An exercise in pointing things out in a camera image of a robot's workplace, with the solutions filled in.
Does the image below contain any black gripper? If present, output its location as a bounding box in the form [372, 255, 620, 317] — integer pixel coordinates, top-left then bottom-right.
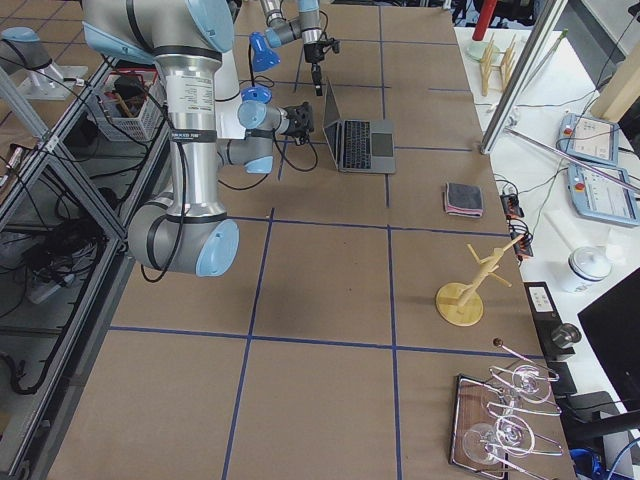
[303, 42, 324, 96]
[283, 101, 314, 145]

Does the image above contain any grey laptop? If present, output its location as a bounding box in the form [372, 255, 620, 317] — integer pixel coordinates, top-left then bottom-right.
[323, 80, 396, 174]

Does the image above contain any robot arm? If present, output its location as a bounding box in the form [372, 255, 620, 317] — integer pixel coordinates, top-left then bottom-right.
[260, 0, 325, 96]
[82, 1, 314, 277]

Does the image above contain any blue desk lamp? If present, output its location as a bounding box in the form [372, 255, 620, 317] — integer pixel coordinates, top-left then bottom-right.
[241, 32, 280, 104]

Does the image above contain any white plastic basket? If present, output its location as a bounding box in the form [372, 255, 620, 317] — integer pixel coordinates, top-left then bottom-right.
[90, 96, 162, 142]

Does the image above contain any grey pink folded cloth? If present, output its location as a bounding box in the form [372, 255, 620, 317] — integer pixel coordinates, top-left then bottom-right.
[443, 182, 484, 218]

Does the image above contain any wooden dish rack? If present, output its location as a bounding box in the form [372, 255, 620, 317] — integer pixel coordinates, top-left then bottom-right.
[479, 36, 516, 97]

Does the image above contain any wooden mug tree stand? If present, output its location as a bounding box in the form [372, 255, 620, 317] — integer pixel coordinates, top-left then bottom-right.
[435, 235, 522, 327]

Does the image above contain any far teach pendant tablet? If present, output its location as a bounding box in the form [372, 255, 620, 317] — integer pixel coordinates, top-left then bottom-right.
[557, 113, 619, 166]

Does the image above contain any teach pendant tablet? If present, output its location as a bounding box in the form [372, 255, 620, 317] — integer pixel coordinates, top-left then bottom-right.
[567, 164, 639, 227]
[557, 113, 619, 166]

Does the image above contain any near teach pendant tablet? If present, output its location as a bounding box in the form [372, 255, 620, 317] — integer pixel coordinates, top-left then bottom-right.
[567, 164, 639, 227]

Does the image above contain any white ceramic jar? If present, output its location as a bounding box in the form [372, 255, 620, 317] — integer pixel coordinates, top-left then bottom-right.
[559, 246, 612, 293]

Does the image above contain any wine glass rack tray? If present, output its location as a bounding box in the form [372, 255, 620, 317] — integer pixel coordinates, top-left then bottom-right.
[448, 338, 563, 479]

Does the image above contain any black monitor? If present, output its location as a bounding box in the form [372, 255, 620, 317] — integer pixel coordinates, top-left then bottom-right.
[578, 269, 640, 410]

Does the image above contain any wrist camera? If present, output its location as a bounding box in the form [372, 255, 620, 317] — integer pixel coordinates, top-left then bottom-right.
[318, 37, 340, 57]

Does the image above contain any aluminium frame post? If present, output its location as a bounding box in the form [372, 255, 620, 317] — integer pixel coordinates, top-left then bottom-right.
[479, 0, 568, 155]

